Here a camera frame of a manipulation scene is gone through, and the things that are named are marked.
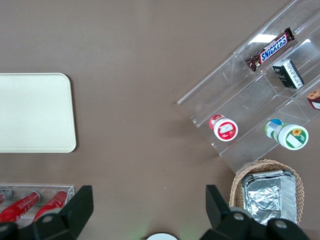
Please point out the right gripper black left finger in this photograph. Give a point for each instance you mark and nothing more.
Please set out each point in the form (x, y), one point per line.
(70, 215)

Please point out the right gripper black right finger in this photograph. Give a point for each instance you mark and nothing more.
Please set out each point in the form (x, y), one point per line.
(225, 222)

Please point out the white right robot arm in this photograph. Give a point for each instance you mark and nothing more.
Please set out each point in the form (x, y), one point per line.
(161, 237)

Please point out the wicker basket holding foil container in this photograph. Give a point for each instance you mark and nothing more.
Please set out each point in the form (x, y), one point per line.
(235, 190)

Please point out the cream rectangular serving tray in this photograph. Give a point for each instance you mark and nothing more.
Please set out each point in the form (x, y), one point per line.
(37, 112)

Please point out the clear acrylic bottle rack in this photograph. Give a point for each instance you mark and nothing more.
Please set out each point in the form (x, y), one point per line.
(70, 190)

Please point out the aluminium foil container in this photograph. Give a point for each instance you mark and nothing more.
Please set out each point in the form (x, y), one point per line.
(262, 197)

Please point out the red lidded yogurt cup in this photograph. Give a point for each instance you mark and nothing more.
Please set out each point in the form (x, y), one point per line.
(226, 130)

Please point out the green lidded yogurt cup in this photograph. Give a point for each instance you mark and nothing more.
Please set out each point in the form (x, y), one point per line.
(292, 136)

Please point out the clear acrylic stepped display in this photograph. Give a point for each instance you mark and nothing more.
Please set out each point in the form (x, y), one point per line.
(250, 100)

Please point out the chocolate chip cookie box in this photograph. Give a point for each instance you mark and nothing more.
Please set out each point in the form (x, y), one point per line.
(315, 98)

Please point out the small black white box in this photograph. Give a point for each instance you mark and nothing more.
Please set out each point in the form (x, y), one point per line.
(287, 75)

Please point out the Snickers chocolate bar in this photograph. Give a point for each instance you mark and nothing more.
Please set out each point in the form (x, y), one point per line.
(272, 48)

